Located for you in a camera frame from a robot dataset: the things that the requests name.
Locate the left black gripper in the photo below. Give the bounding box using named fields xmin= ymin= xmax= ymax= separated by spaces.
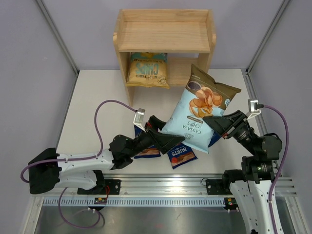
xmin=128 ymin=116 xmax=185 ymax=158

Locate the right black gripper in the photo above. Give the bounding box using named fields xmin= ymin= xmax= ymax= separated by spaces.
xmin=204 ymin=109 xmax=258 ymax=156

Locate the blue burts chips bag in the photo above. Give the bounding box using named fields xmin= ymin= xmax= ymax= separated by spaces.
xmin=134 ymin=126 xmax=161 ymax=159
xmin=167 ymin=143 xmax=197 ymax=169
xmin=208 ymin=132 xmax=221 ymax=148

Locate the light blue cassava chips bag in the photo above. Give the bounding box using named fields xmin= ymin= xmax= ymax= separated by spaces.
xmin=161 ymin=64 xmax=241 ymax=153

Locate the large yellow kettle chips bag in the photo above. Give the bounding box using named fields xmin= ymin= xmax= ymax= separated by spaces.
xmin=126 ymin=52 xmax=169 ymax=89

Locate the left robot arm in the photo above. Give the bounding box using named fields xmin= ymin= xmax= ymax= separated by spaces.
xmin=26 ymin=116 xmax=185 ymax=195

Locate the wooden two-tier shelf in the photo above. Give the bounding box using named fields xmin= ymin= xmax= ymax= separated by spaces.
xmin=113 ymin=9 xmax=217 ymax=109

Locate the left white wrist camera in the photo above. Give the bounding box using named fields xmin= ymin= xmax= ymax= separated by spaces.
xmin=133 ymin=108 xmax=146 ymax=131

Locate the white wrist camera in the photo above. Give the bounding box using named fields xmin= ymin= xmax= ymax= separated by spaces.
xmin=246 ymin=99 xmax=264 ymax=120
xmin=133 ymin=108 xmax=146 ymax=131

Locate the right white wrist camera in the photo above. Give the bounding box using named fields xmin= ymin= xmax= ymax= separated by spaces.
xmin=246 ymin=99 xmax=264 ymax=120

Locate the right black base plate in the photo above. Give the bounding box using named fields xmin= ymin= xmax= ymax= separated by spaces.
xmin=201 ymin=178 xmax=232 ymax=195

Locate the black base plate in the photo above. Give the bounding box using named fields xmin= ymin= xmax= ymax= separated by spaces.
xmin=98 ymin=179 xmax=121 ymax=195
xmin=201 ymin=178 xmax=232 ymax=195

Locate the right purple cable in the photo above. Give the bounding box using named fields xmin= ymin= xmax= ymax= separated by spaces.
xmin=260 ymin=104 xmax=290 ymax=234

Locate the purple cable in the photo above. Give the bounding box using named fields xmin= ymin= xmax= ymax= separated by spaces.
xmin=19 ymin=99 xmax=138 ymax=229
xmin=260 ymin=104 xmax=290 ymax=234

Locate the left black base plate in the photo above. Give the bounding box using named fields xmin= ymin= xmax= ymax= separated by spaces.
xmin=98 ymin=179 xmax=121 ymax=195

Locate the right aluminium frame post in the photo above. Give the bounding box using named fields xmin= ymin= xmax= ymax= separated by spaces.
xmin=245 ymin=0 xmax=292 ymax=75

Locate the aluminium frame post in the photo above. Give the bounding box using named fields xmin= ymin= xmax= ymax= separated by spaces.
xmin=34 ymin=0 xmax=79 ymax=77
xmin=245 ymin=0 xmax=292 ymax=75

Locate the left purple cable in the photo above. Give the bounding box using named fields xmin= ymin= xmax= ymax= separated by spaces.
xmin=19 ymin=99 xmax=138 ymax=229

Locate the left aluminium frame post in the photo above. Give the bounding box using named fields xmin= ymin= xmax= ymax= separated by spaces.
xmin=34 ymin=0 xmax=79 ymax=77

